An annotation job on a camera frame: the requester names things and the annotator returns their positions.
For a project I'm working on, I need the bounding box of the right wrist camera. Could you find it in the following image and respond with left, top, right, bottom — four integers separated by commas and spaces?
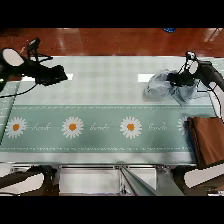
184, 50, 200, 68

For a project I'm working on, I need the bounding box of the light blue shirt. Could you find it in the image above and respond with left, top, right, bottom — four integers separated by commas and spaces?
143, 68, 202, 107

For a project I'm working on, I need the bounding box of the silver frame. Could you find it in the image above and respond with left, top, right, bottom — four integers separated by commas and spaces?
0, 162, 224, 197

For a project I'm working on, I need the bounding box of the brown garment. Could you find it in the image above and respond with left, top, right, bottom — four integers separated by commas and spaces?
184, 115, 224, 170

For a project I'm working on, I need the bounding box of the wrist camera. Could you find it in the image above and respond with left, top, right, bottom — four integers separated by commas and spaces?
26, 37, 54, 63
184, 50, 200, 68

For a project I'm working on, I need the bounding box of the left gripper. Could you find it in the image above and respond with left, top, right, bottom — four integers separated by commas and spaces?
34, 64, 69, 87

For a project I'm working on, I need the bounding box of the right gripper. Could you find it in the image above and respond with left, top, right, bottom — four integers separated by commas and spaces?
166, 71, 197, 89

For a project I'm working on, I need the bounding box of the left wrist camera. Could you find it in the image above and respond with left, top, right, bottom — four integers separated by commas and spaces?
26, 37, 54, 63

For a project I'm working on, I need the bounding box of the black cable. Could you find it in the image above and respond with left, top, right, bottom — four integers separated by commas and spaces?
0, 83, 39, 100

